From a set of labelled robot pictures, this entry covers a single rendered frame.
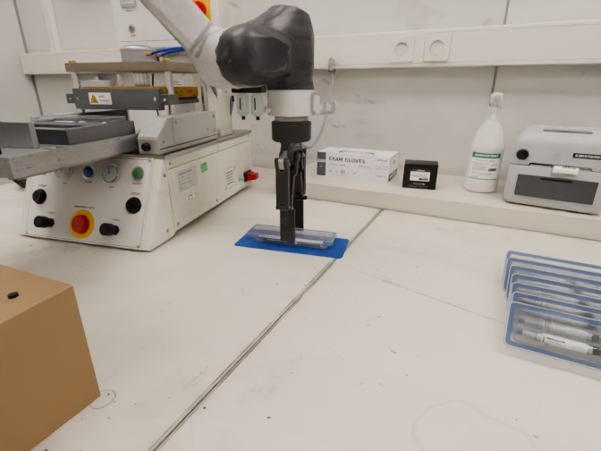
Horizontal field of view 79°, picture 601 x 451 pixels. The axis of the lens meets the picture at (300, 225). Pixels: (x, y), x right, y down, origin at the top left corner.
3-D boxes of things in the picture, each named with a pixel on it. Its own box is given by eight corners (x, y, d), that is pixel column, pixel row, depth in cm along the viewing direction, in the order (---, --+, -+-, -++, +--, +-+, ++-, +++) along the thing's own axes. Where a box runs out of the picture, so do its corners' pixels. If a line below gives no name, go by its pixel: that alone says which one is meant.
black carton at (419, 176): (402, 182, 108) (405, 158, 105) (435, 184, 105) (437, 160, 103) (402, 187, 102) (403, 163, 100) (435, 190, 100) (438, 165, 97)
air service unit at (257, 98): (228, 118, 104) (224, 61, 99) (276, 119, 101) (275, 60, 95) (219, 120, 100) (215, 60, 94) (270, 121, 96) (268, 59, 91)
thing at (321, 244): (246, 242, 78) (245, 232, 77) (256, 233, 83) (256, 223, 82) (332, 252, 73) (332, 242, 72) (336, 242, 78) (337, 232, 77)
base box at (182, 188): (163, 179, 130) (156, 129, 123) (262, 186, 120) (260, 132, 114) (18, 235, 81) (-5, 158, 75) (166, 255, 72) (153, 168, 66)
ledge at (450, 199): (315, 173, 138) (315, 161, 137) (588, 204, 102) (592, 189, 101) (274, 192, 113) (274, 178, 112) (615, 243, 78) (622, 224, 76)
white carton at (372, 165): (330, 167, 127) (331, 146, 124) (397, 174, 118) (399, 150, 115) (316, 174, 117) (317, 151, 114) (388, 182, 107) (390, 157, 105)
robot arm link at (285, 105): (259, 89, 64) (260, 122, 66) (329, 89, 61) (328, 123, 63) (282, 89, 76) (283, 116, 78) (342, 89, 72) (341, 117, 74)
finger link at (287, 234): (295, 208, 72) (294, 208, 71) (295, 241, 75) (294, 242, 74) (281, 207, 73) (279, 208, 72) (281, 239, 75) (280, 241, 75)
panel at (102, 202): (24, 234, 81) (37, 151, 82) (141, 250, 73) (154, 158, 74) (15, 234, 79) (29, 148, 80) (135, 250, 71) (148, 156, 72)
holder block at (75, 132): (57, 130, 81) (55, 117, 80) (136, 132, 76) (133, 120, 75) (-22, 140, 66) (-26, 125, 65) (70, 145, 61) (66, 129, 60)
